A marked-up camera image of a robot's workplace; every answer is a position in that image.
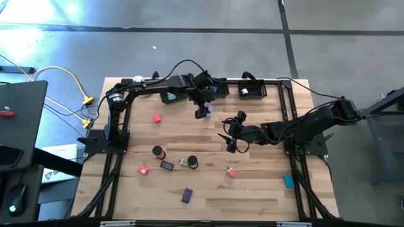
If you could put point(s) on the black computer mouse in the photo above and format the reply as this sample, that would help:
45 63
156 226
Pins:
17 197

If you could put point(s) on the black hourglass green sand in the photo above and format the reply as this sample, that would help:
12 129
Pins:
192 160

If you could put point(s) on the silver metal bracket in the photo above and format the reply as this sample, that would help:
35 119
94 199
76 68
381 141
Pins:
293 224
116 224

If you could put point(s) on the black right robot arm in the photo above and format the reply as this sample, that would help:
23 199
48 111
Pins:
303 124

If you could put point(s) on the light bulb table lamp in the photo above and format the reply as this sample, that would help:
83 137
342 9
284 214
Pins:
138 78

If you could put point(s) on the teal hourglass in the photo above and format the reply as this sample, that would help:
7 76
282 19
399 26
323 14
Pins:
171 96

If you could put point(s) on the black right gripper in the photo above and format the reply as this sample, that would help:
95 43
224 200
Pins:
244 134

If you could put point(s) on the black glossy device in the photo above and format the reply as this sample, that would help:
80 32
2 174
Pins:
9 156

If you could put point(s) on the black floor bar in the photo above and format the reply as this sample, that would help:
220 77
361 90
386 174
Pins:
15 69

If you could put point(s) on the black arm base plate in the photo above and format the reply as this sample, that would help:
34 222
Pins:
94 146
315 148

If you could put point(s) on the plain purple timer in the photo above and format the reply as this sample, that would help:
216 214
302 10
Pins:
187 195

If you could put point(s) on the teal rectangular timer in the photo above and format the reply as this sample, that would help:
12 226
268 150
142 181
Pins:
288 181

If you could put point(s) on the red pencil sharpener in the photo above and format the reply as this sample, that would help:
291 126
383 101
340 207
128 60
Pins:
143 170
156 118
231 173

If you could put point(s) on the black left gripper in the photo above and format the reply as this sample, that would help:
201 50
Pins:
202 93

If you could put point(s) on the black aluminium table frame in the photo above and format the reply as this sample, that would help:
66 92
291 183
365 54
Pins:
109 170

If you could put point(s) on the black hourglass red sand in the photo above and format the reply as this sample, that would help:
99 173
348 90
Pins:
157 150

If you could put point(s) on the purple hourglass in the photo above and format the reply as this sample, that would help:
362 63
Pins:
209 111

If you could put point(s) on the purple timer with display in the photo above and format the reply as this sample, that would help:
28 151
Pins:
166 165

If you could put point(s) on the black plastic basket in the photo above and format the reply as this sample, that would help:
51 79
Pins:
262 86
224 91
164 99

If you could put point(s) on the white pencil sharpener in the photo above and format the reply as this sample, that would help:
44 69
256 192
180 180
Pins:
244 91

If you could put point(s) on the white printed box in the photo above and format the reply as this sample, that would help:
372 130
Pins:
60 154

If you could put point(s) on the grey metal cart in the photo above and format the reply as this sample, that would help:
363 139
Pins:
388 100

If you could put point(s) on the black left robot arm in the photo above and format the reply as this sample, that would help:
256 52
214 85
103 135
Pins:
151 86

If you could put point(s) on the blue digital timer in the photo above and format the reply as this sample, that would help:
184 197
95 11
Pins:
215 89

